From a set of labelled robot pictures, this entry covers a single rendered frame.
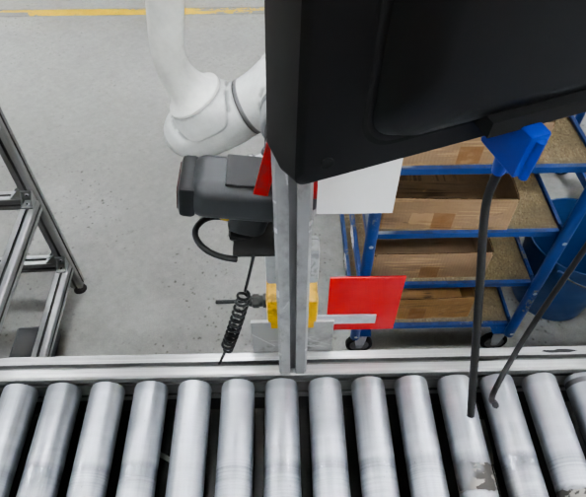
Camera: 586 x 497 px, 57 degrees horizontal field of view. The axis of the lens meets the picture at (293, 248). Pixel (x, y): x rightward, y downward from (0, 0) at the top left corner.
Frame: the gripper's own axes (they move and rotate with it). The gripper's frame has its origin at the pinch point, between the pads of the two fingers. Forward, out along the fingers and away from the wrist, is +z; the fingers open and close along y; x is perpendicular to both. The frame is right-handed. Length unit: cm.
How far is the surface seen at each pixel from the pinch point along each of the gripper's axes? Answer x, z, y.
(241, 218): -9.6, 7.6, -5.7
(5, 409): 19.9, 16.2, -40.9
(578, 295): 77, -41, 85
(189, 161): -13.8, 2.7, -11.2
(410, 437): 20.6, 21.2, 16.1
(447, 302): 73, -36, 44
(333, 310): 10.8, 6.5, 5.9
